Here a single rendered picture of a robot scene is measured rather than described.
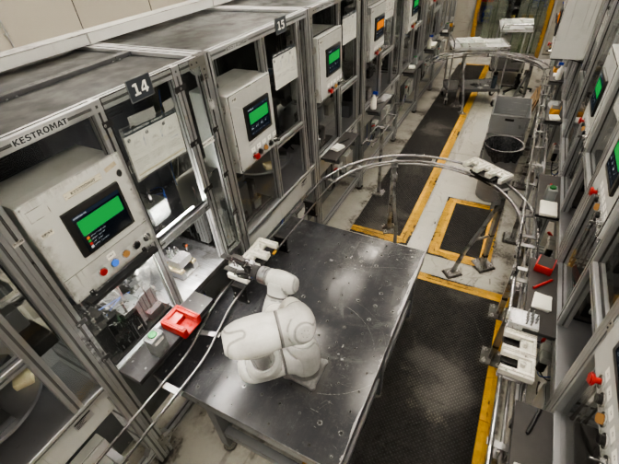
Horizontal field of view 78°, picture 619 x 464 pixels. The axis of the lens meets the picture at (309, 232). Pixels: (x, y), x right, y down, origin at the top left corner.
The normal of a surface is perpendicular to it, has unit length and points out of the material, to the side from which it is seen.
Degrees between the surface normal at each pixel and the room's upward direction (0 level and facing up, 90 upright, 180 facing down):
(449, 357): 0
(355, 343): 0
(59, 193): 91
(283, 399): 0
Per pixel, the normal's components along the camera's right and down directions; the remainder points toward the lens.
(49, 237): 0.89, 0.25
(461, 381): -0.07, -0.77
